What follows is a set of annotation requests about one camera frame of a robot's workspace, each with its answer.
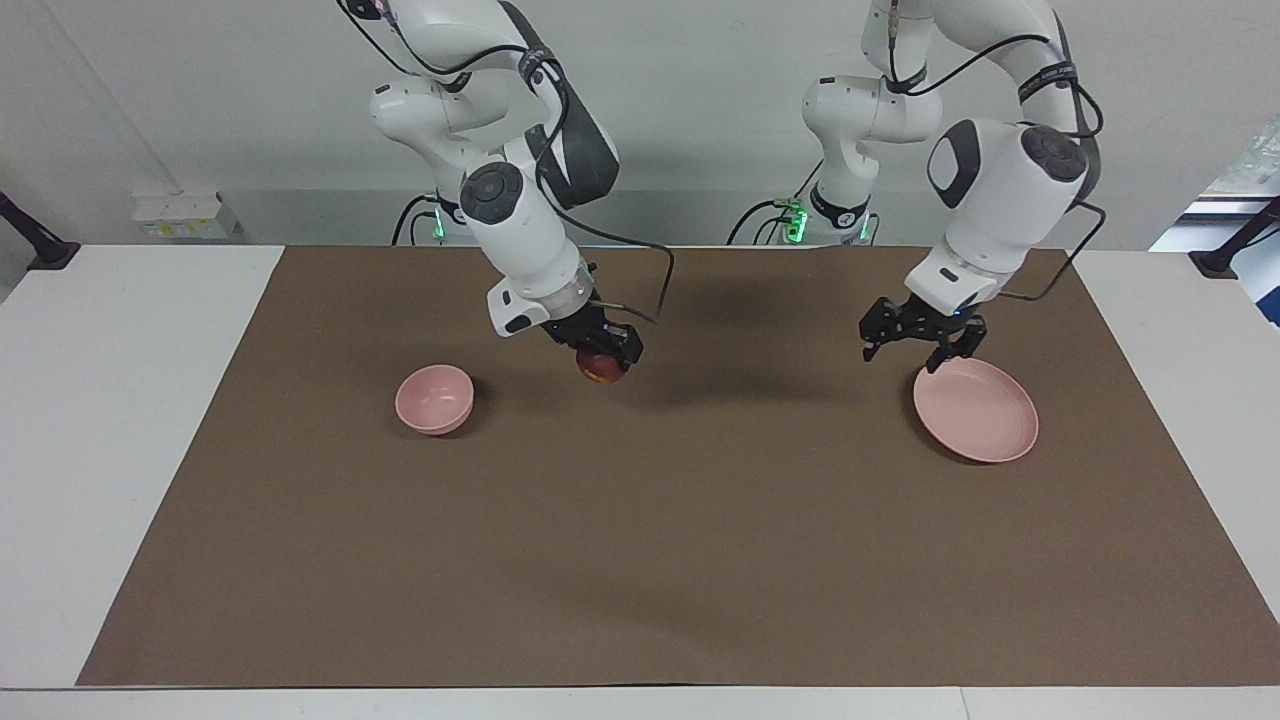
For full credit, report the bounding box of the white wall socket box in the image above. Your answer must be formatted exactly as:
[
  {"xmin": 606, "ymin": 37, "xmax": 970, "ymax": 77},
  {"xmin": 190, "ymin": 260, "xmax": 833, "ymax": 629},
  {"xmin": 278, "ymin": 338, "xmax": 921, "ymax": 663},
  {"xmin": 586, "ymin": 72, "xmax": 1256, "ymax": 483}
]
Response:
[{"xmin": 133, "ymin": 192, "xmax": 240, "ymax": 242}]

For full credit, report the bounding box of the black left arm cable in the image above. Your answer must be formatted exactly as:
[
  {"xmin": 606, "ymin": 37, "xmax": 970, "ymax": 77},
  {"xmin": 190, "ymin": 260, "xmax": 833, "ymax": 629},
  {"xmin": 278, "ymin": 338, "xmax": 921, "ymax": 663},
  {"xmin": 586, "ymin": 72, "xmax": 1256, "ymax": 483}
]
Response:
[{"xmin": 885, "ymin": 0, "xmax": 1109, "ymax": 302}]

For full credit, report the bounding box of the dark red apple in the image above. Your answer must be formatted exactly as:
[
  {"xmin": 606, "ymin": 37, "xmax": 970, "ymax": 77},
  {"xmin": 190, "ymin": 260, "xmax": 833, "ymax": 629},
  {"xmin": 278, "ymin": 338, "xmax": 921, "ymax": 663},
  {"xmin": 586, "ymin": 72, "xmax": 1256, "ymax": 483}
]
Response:
[{"xmin": 576, "ymin": 348, "xmax": 627, "ymax": 387}]

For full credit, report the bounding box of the black base cable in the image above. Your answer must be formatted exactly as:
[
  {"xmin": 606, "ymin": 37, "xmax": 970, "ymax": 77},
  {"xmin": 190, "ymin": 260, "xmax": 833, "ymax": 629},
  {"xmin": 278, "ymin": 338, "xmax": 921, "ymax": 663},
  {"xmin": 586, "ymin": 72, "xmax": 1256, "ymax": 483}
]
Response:
[
  {"xmin": 391, "ymin": 194, "xmax": 442, "ymax": 247},
  {"xmin": 727, "ymin": 198, "xmax": 801, "ymax": 247}
]

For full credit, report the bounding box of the pink bowl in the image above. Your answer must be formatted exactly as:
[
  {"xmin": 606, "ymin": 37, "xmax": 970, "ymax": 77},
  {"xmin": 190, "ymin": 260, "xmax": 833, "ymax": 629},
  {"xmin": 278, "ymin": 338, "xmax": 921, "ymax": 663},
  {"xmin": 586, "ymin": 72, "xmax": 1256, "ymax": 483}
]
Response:
[{"xmin": 394, "ymin": 364, "xmax": 476, "ymax": 436}]

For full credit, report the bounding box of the black clamp mount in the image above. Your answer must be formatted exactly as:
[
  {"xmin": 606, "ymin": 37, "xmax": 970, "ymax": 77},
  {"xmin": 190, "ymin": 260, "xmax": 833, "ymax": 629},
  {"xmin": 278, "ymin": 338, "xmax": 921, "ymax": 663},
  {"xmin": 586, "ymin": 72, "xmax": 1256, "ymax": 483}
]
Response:
[
  {"xmin": 1189, "ymin": 196, "xmax": 1280, "ymax": 280},
  {"xmin": 0, "ymin": 190, "xmax": 82, "ymax": 272}
]

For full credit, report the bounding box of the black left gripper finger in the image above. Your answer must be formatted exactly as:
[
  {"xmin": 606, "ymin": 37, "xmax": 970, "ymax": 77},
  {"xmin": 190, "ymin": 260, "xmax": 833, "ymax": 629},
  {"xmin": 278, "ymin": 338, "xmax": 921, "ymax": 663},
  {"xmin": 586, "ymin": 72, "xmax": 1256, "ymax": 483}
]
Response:
[
  {"xmin": 924, "ymin": 322, "xmax": 987, "ymax": 375},
  {"xmin": 858, "ymin": 297, "xmax": 901, "ymax": 364}
]

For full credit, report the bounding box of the pink plate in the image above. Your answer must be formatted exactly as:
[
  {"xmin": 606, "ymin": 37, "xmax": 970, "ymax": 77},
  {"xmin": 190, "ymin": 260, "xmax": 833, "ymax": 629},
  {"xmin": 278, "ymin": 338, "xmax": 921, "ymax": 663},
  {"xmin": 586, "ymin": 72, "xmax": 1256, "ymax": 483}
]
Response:
[{"xmin": 912, "ymin": 357, "xmax": 1041, "ymax": 464}]

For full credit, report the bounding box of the brown table mat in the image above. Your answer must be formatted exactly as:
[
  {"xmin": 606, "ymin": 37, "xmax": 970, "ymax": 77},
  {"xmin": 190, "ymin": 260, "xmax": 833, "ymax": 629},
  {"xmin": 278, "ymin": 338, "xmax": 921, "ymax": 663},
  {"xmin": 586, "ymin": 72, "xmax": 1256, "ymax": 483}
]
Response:
[{"xmin": 76, "ymin": 246, "xmax": 1280, "ymax": 689}]

